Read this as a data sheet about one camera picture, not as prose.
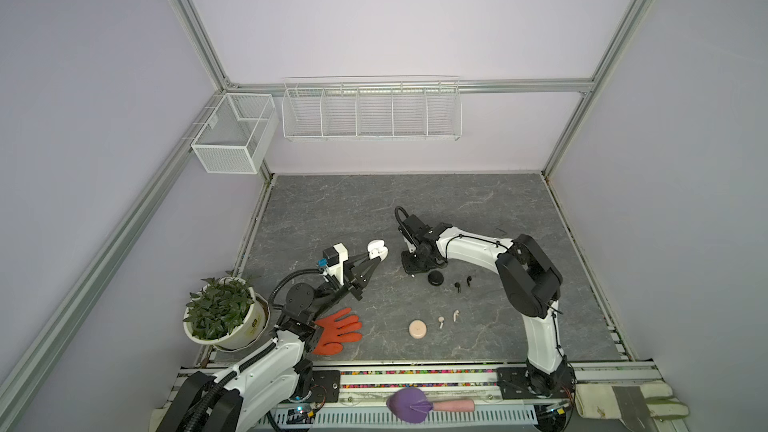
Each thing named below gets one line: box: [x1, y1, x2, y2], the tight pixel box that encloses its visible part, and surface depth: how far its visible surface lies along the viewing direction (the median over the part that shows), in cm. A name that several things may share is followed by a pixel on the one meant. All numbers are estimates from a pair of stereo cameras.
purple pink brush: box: [386, 388, 476, 424], surface depth 72 cm
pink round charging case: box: [408, 319, 427, 339], surface depth 83 cm
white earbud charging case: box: [367, 239, 389, 262], surface depth 73 cm
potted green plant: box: [183, 271, 270, 352], surface depth 72 cm
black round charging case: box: [428, 270, 444, 286], surface depth 94 cm
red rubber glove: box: [312, 308, 363, 356], surface depth 84 cm
